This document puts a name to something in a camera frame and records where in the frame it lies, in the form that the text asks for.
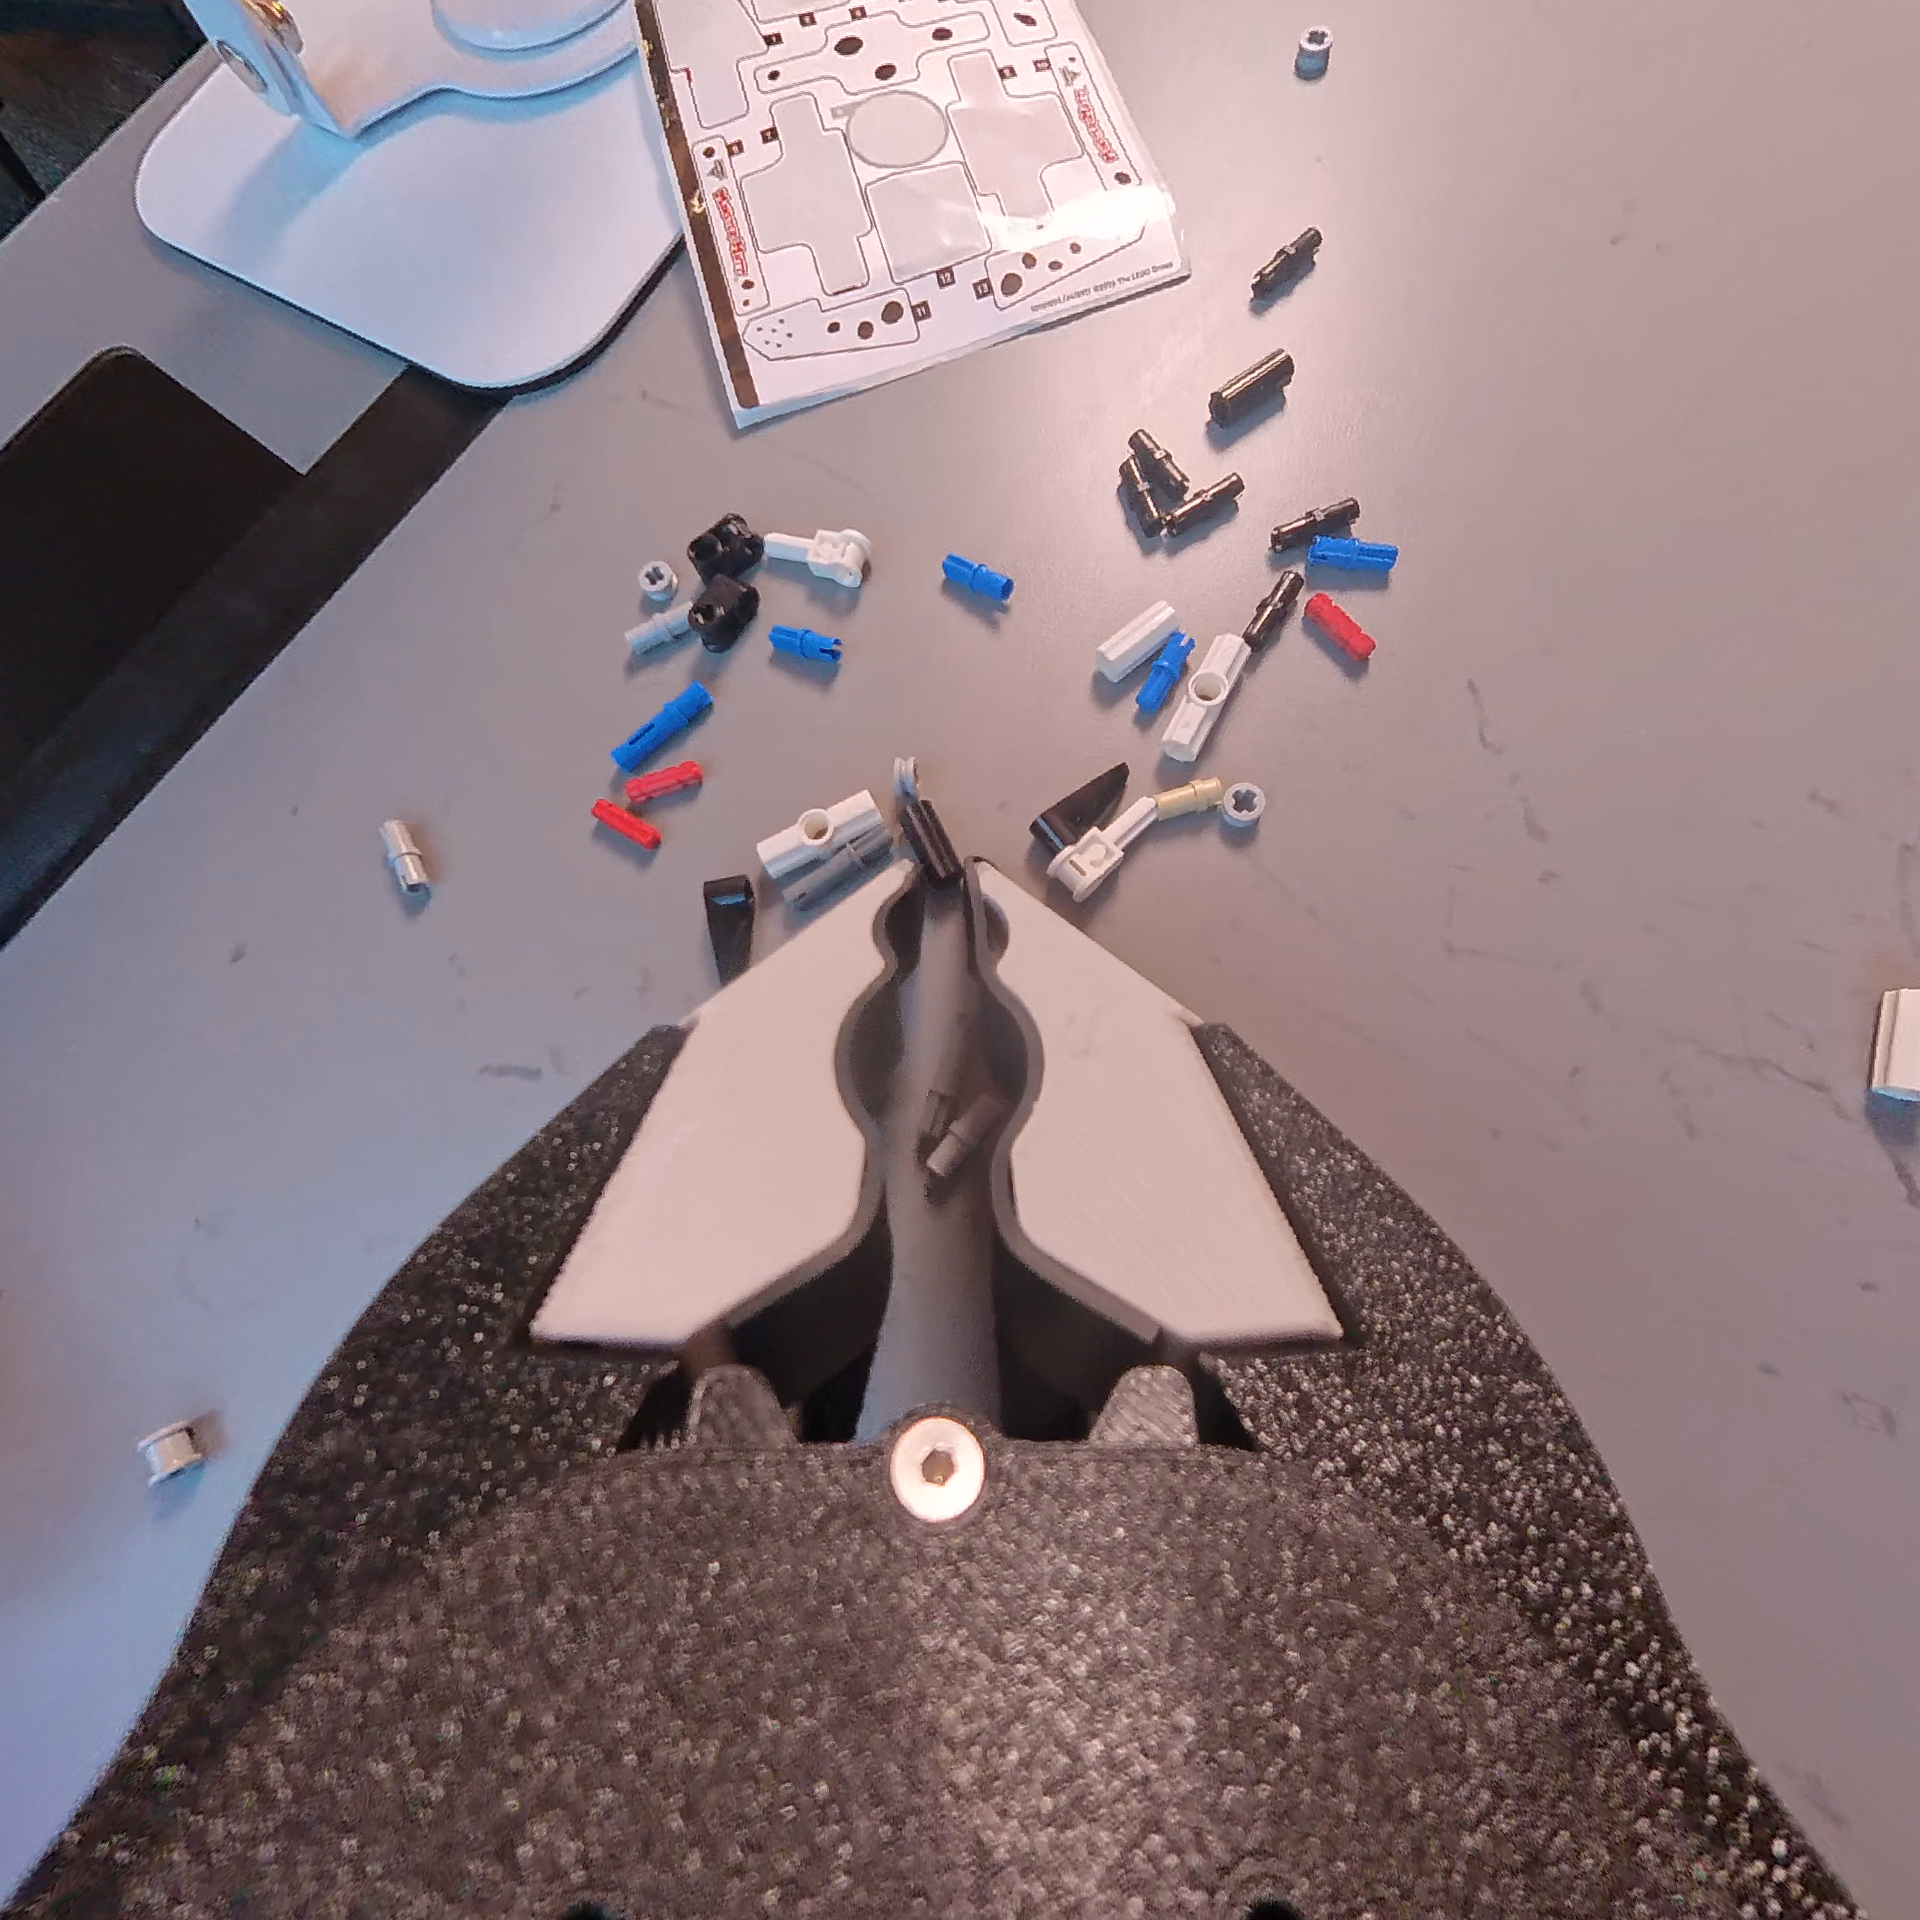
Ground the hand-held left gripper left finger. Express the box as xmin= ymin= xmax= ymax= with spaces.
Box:
xmin=527 ymin=858 xmax=923 ymax=1359

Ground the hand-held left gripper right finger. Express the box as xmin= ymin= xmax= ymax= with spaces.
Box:
xmin=959 ymin=854 xmax=1346 ymax=1359

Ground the white and grey toy connector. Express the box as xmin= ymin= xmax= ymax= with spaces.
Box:
xmin=755 ymin=790 xmax=896 ymax=912

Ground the long blue toy pin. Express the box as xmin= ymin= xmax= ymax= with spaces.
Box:
xmin=612 ymin=681 xmax=714 ymax=764

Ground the white toy connector with hole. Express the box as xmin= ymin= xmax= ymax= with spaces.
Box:
xmin=1158 ymin=632 xmax=1251 ymax=760

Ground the white metal stand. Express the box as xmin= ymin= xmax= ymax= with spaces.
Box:
xmin=133 ymin=0 xmax=688 ymax=394

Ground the toy sticker sheet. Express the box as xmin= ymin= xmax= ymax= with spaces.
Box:
xmin=632 ymin=0 xmax=1194 ymax=433

